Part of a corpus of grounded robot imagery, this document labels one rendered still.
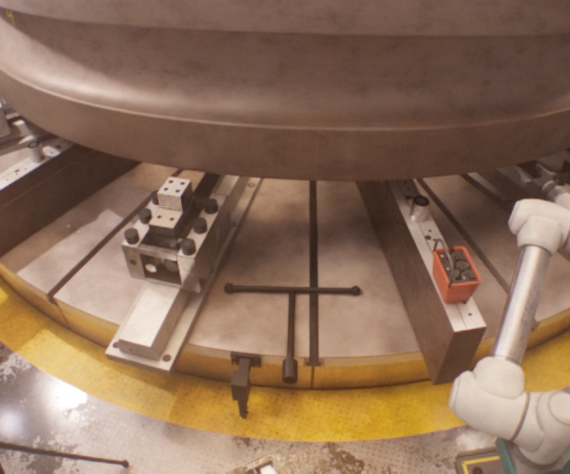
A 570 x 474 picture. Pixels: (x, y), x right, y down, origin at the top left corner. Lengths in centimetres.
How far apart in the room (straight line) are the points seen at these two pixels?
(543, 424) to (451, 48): 149
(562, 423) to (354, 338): 115
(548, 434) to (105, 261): 220
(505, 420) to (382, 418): 107
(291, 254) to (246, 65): 102
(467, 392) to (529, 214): 59
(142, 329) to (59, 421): 70
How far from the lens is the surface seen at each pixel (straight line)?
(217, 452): 247
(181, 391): 265
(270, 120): 222
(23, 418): 281
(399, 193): 258
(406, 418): 259
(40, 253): 305
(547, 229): 176
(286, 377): 229
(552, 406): 159
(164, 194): 233
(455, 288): 203
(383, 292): 261
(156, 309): 237
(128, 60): 248
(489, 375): 160
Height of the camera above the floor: 224
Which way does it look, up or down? 43 degrees down
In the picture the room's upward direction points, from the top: straight up
